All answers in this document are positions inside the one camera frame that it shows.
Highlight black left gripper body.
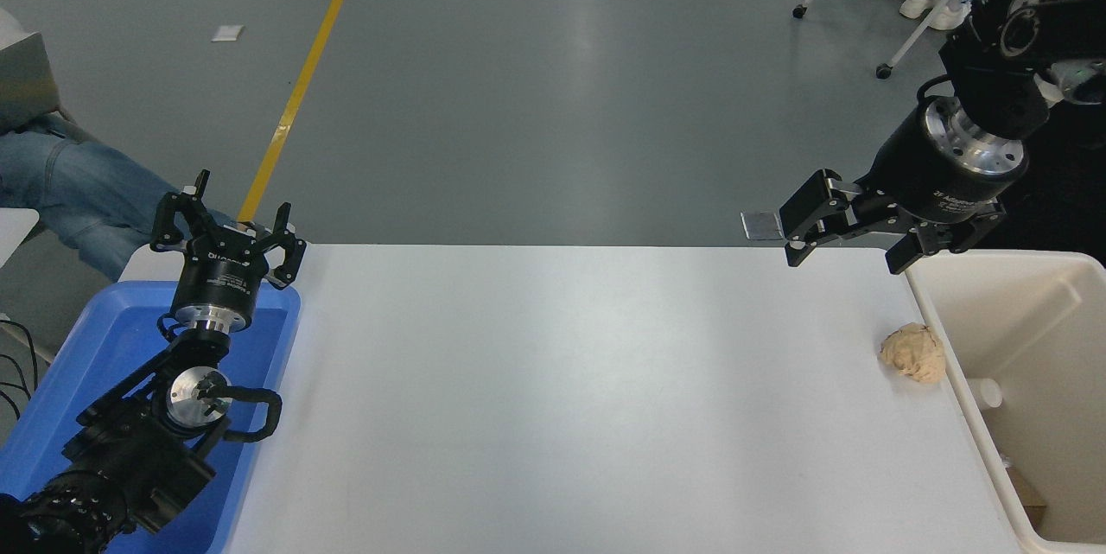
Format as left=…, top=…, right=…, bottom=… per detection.
left=170, top=226, right=270, bottom=322

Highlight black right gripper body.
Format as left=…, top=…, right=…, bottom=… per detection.
left=858, top=109, right=1018, bottom=228

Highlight tan paper ball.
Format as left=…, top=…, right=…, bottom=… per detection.
left=879, top=322, right=949, bottom=385

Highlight metal floor plate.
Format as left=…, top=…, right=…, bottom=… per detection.
left=741, top=211, right=784, bottom=242

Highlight blue plastic tray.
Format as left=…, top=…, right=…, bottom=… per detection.
left=0, top=280, right=302, bottom=554

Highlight large pale plastic bin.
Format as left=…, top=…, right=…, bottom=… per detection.
left=901, top=250, right=1106, bottom=554

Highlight white side table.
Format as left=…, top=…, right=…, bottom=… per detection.
left=0, top=207, right=41, bottom=269

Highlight black cables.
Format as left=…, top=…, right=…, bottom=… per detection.
left=0, top=318, right=41, bottom=422

